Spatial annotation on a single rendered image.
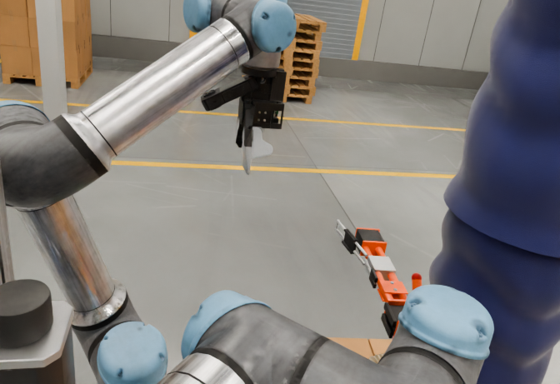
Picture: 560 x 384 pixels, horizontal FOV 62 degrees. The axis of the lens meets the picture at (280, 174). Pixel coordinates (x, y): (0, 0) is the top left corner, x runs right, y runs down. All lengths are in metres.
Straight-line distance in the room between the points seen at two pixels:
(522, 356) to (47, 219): 0.75
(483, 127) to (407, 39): 10.34
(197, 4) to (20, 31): 6.79
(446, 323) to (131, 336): 0.63
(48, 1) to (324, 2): 7.33
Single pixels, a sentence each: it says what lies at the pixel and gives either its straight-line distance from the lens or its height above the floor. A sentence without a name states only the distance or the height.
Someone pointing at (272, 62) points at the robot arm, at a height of 1.74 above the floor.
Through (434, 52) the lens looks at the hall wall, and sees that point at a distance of 11.37.
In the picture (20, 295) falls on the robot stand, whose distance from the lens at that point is 0.53.
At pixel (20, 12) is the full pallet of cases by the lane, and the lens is 7.51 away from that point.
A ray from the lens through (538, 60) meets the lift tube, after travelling 0.65.
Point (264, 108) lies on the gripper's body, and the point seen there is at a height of 1.65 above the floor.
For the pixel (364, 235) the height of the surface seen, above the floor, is 1.20.
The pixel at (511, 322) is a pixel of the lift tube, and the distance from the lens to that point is 0.77.
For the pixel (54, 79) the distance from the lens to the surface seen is 3.54.
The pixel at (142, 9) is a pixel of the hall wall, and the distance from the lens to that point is 9.92.
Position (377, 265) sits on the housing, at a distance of 1.33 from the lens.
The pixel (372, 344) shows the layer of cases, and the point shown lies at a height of 0.54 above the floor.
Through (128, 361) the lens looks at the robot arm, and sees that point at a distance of 0.88.
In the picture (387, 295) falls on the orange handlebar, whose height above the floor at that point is 1.19.
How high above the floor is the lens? 1.89
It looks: 23 degrees down
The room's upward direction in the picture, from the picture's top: 8 degrees clockwise
